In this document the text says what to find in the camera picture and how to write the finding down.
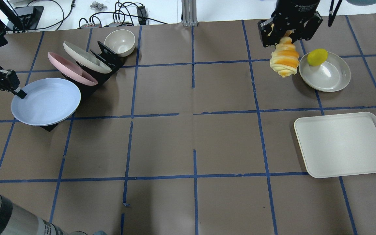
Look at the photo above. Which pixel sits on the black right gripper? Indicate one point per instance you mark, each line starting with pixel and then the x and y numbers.
pixel 296 7

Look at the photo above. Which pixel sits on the light blue plate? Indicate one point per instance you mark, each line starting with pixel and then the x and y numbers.
pixel 48 101

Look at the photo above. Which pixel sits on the bread roll croissant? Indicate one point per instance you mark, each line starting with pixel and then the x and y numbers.
pixel 285 59

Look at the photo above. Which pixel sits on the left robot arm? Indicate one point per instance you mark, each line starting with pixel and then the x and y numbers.
pixel 15 220

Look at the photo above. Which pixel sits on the pink plate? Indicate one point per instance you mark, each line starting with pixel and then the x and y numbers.
pixel 71 70

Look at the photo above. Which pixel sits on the cream plate in rack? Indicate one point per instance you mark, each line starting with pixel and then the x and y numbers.
pixel 85 58

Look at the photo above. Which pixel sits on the yellow lemon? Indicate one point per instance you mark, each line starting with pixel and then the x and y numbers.
pixel 317 57

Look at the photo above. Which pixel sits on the cream round dish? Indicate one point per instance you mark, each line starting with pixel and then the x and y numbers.
pixel 332 75

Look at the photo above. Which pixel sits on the black dish rack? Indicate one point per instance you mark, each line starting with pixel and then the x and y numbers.
pixel 108 57

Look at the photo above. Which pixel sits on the cream bowl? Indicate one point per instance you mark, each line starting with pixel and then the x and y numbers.
pixel 122 42

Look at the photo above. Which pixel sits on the cream rectangular tray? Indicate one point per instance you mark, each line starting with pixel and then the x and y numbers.
pixel 337 145

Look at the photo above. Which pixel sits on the black power adapter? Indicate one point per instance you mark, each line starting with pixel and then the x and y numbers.
pixel 142 15

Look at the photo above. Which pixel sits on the aluminium frame post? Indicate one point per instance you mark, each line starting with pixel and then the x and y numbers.
pixel 189 13

